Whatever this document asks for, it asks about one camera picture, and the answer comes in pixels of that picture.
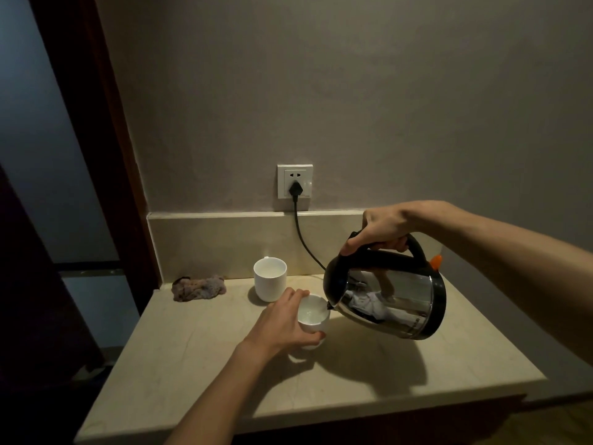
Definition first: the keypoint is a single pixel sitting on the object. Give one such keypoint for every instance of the person's left hand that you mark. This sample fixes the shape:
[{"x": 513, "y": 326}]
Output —
[{"x": 278, "y": 324}]

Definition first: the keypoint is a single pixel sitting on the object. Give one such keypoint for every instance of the person's right hand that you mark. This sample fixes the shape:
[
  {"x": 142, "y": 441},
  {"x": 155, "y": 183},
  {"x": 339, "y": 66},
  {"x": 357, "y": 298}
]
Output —
[{"x": 394, "y": 224}]

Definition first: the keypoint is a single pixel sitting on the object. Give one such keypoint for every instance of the white cup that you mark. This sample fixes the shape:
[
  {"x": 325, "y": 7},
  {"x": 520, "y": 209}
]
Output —
[
  {"x": 312, "y": 312},
  {"x": 270, "y": 284}
]

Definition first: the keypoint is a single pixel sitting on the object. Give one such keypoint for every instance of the person's right forearm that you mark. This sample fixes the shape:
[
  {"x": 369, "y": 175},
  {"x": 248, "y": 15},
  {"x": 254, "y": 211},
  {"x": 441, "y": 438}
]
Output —
[{"x": 509, "y": 264}]

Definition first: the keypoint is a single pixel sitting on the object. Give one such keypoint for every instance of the person's left forearm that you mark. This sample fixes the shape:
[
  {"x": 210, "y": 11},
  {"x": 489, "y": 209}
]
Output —
[{"x": 217, "y": 398}]

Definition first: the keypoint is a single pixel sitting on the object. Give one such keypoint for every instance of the beige stone countertop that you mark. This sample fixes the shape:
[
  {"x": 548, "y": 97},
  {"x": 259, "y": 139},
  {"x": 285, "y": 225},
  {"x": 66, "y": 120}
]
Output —
[{"x": 417, "y": 366}]

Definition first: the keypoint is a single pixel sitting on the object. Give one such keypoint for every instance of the crumpled purple-grey cloth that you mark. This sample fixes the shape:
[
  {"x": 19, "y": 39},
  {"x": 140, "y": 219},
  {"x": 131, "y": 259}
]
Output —
[{"x": 199, "y": 289}]

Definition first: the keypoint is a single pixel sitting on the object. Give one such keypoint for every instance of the beige stone backsplash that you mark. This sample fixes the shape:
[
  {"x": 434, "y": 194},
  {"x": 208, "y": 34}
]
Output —
[{"x": 208, "y": 245}]

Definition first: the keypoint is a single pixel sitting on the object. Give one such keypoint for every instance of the dark wooden door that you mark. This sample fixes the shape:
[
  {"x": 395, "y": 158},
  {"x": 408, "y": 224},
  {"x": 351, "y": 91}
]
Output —
[{"x": 37, "y": 319}]

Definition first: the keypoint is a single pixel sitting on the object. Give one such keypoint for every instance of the frosted glass door panel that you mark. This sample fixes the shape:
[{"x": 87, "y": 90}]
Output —
[{"x": 37, "y": 134}]

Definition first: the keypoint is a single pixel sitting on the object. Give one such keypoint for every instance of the white wall socket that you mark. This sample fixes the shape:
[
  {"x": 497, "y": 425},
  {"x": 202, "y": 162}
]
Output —
[{"x": 283, "y": 173}]

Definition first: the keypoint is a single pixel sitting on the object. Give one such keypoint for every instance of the dark wooden door frame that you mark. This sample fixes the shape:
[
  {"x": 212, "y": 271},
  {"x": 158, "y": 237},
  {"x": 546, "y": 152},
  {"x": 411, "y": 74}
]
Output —
[{"x": 83, "y": 88}]

